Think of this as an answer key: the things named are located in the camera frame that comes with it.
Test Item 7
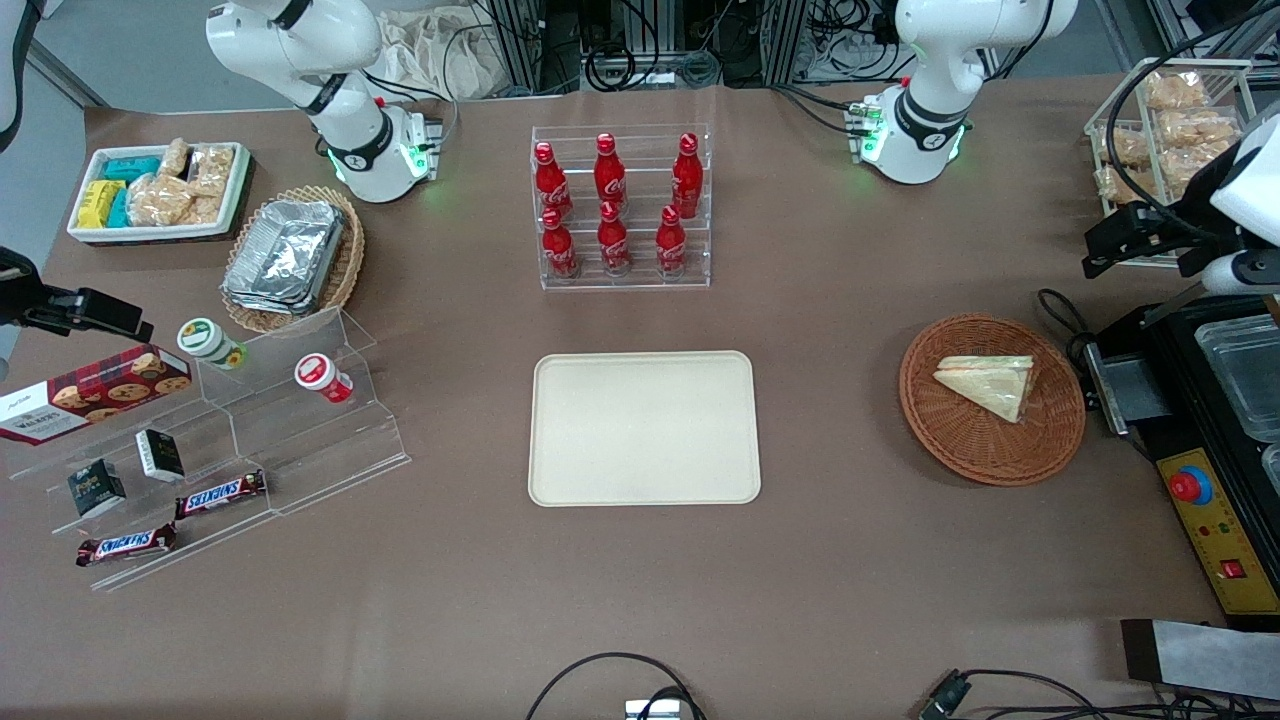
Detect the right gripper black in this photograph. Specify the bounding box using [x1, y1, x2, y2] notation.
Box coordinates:
[0, 248, 154, 344]

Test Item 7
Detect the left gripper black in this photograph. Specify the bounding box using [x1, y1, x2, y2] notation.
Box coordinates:
[1083, 198, 1246, 280]

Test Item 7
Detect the triangle sandwich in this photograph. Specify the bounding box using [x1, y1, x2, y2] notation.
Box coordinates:
[933, 355, 1038, 424]

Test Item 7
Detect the light oval wicker basket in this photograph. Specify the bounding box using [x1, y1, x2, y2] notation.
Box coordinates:
[220, 185, 366, 334]

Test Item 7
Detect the brown round wicker basket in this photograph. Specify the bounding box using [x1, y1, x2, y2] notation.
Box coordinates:
[898, 313, 1088, 488]

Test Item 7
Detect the beige plastic tray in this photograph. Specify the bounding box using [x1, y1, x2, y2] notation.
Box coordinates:
[528, 350, 763, 508]

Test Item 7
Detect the red tartan cookie box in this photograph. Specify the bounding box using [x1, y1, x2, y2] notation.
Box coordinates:
[0, 344, 193, 447]

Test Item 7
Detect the white rectangular bin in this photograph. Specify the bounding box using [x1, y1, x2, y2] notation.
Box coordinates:
[67, 142, 251, 244]

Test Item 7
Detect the green lid yoghurt cup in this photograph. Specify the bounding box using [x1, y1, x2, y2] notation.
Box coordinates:
[177, 317, 248, 372]

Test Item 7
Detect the yellow snack packet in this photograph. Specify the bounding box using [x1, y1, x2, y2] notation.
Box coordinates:
[77, 180, 126, 230]

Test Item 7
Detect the small black white box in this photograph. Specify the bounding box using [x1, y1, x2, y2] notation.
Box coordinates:
[135, 428, 187, 484]

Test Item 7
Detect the stack of foil containers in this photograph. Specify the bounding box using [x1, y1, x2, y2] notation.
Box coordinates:
[222, 200, 348, 316]

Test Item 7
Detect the Snickers chocolate bar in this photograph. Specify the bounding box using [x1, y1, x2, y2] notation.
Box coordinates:
[174, 469, 268, 520]
[75, 522, 179, 569]

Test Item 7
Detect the red lid yoghurt cup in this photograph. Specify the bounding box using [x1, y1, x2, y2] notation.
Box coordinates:
[294, 353, 354, 405]

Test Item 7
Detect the clear acrylic stepped riser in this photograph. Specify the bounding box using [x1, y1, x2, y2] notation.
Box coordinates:
[195, 307, 412, 516]
[5, 370, 276, 593]

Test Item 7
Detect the black yellow sealing machine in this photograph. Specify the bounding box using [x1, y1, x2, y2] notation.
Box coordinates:
[1083, 283, 1280, 631]

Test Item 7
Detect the beige cloth bag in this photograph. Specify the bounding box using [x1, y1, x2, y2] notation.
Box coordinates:
[378, 8, 501, 99]

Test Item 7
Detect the grey flat strip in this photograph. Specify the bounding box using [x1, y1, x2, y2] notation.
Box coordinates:
[1120, 618, 1280, 701]

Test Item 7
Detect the red cola bottle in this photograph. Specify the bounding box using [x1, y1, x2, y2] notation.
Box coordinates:
[533, 141, 574, 219]
[594, 133, 628, 208]
[671, 133, 704, 218]
[656, 205, 688, 277]
[597, 200, 632, 277]
[540, 207, 579, 280]

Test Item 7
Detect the clear acrylic bottle rack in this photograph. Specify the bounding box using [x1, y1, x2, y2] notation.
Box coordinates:
[530, 124, 713, 292]

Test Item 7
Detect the black machine cable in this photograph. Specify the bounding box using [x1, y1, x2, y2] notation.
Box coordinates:
[1037, 288, 1101, 366]

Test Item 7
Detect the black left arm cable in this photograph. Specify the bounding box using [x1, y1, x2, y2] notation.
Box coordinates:
[1104, 20, 1280, 236]

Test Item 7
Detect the white wire basket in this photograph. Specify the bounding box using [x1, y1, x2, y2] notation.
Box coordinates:
[1085, 58, 1257, 268]

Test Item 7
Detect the aluminium frame post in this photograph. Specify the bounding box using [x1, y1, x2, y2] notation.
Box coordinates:
[762, 0, 809, 86]
[488, 0, 581, 96]

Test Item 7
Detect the thin black cable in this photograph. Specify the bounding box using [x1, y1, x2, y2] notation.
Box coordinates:
[960, 668, 1280, 720]

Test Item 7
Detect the black cable connector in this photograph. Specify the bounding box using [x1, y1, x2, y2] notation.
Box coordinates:
[918, 672, 973, 720]

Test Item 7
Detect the black looped cable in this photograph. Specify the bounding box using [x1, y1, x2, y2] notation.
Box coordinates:
[525, 652, 706, 720]

